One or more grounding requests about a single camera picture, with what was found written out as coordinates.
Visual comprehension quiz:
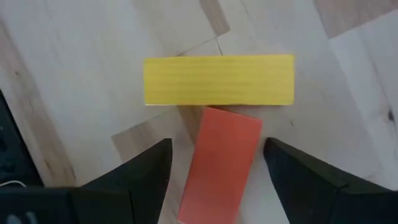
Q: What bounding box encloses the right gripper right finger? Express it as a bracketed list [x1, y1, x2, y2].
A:
[262, 137, 398, 224]

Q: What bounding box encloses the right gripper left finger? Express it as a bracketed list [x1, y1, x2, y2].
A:
[70, 138, 174, 224]

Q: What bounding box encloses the red rectangular block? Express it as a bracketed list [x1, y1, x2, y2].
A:
[177, 106, 264, 224]

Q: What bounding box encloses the long yellow block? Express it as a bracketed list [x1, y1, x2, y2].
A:
[143, 54, 295, 106]

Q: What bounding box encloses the thin white cable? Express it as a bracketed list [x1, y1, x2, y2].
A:
[0, 179, 27, 188]

